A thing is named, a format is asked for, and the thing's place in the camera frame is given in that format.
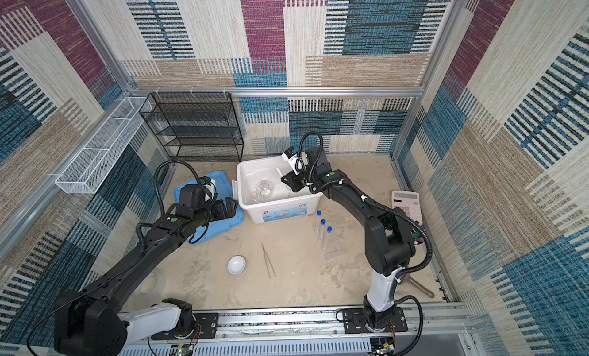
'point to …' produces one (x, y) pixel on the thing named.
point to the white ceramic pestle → (279, 172)
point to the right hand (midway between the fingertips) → (285, 179)
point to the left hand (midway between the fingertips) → (227, 200)
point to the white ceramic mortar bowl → (236, 265)
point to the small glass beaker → (254, 196)
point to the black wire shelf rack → (195, 123)
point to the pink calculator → (409, 203)
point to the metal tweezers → (265, 255)
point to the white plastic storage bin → (265, 198)
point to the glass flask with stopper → (265, 189)
